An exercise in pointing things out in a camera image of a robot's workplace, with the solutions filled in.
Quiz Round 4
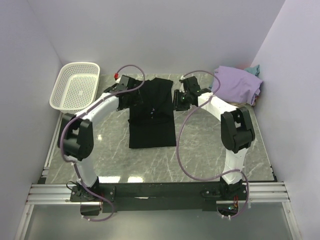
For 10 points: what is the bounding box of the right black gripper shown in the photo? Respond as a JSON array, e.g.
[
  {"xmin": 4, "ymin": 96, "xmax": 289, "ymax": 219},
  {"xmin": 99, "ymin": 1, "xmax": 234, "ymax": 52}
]
[{"xmin": 169, "ymin": 89, "xmax": 190, "ymax": 112}]

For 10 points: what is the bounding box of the black floral t shirt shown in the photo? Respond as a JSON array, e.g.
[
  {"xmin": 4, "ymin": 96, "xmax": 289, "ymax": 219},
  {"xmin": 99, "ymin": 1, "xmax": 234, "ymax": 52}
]
[{"xmin": 128, "ymin": 77, "xmax": 177, "ymax": 149}]

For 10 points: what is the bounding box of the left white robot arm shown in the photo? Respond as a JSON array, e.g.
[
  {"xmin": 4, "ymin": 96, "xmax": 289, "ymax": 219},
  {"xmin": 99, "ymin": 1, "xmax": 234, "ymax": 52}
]
[{"xmin": 57, "ymin": 75, "xmax": 145, "ymax": 201}]

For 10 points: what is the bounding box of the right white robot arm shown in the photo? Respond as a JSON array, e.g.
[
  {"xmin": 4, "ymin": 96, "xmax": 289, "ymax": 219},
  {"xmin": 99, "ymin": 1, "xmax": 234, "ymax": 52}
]
[{"xmin": 173, "ymin": 76, "xmax": 256, "ymax": 200}]

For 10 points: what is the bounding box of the white perforated plastic basket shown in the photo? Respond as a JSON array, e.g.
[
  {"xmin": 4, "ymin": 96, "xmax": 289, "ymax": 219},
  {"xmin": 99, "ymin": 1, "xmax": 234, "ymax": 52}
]
[{"xmin": 49, "ymin": 62, "xmax": 100, "ymax": 114}]

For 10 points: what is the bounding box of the tan folded garment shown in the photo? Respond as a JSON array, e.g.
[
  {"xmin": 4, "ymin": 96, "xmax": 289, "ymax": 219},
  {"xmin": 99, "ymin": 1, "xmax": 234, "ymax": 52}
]
[{"xmin": 228, "ymin": 102, "xmax": 250, "ymax": 108}]

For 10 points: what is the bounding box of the folded lavender t shirt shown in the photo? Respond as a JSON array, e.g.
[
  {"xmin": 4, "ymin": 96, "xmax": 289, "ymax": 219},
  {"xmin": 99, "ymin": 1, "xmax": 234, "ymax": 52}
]
[{"xmin": 209, "ymin": 66, "xmax": 263, "ymax": 106}]

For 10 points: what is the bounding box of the teal folded garment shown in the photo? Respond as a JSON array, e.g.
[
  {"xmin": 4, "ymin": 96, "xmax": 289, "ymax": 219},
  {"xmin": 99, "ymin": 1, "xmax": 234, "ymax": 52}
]
[{"xmin": 244, "ymin": 64, "xmax": 260, "ymax": 77}]

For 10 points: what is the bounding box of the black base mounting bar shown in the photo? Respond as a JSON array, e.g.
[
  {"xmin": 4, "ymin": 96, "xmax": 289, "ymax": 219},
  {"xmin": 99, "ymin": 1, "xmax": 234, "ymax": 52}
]
[{"xmin": 69, "ymin": 181, "xmax": 251, "ymax": 213}]

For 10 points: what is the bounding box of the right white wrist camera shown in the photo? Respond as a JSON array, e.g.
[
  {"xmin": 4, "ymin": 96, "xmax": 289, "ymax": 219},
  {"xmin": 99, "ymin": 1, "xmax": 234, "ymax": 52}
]
[{"xmin": 179, "ymin": 75, "xmax": 187, "ymax": 93}]

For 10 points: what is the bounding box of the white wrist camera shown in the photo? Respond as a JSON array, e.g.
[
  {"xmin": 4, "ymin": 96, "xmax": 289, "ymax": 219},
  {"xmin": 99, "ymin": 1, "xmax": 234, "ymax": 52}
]
[
  {"xmin": 179, "ymin": 75, "xmax": 187, "ymax": 93},
  {"xmin": 113, "ymin": 72, "xmax": 122, "ymax": 83}
]

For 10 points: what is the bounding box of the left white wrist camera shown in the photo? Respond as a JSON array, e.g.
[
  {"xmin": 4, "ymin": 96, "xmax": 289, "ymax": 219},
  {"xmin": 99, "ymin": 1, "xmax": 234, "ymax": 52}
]
[{"xmin": 113, "ymin": 72, "xmax": 122, "ymax": 83}]

